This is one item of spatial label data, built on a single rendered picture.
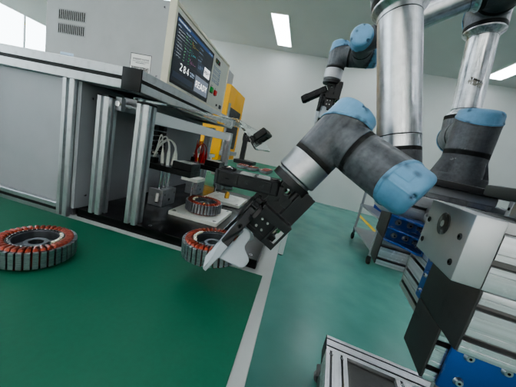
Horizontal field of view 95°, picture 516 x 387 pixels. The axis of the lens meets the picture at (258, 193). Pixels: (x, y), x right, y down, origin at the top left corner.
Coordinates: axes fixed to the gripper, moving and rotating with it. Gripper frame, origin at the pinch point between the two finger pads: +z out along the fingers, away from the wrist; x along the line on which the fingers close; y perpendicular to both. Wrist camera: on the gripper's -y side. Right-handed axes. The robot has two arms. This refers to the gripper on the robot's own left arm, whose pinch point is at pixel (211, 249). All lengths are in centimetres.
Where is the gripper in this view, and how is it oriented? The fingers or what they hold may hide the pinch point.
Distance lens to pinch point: 46.6
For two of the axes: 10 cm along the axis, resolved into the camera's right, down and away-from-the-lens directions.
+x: 0.7, -1.8, 9.8
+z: -6.7, 7.2, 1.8
